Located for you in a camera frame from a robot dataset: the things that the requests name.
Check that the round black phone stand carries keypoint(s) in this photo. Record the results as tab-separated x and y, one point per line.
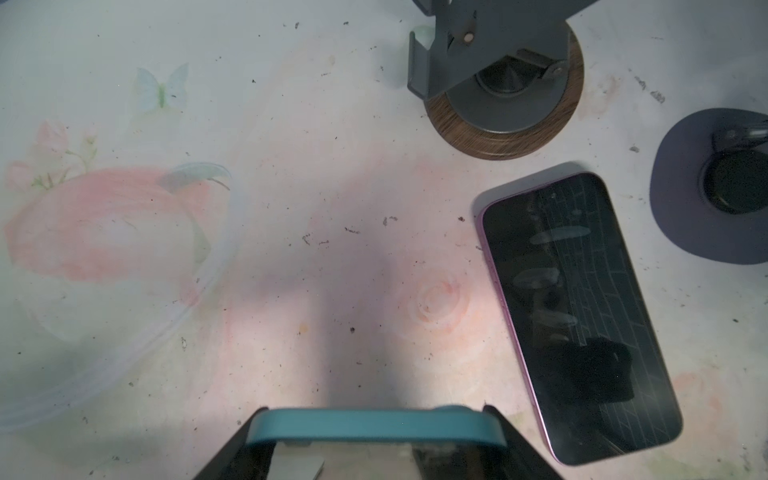
501	79

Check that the grey round base phone stand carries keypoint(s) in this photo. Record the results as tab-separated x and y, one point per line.
708	188

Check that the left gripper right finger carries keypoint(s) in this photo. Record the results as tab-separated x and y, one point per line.
520	460

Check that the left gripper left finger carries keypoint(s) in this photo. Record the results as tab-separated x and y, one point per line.
237	460

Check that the purple case phone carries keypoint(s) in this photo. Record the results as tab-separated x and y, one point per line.
585	341

